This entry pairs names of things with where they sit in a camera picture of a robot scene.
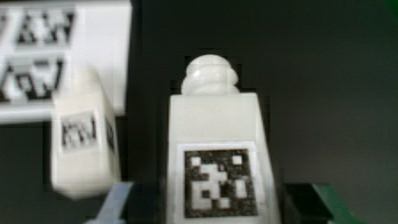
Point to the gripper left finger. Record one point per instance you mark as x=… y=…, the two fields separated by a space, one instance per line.
x=110 y=211

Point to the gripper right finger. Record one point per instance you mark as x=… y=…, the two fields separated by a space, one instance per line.
x=314 y=205

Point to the white leg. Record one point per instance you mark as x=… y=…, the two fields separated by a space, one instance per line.
x=83 y=140
x=220 y=186

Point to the white marker base plate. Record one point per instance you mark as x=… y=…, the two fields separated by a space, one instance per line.
x=58 y=33

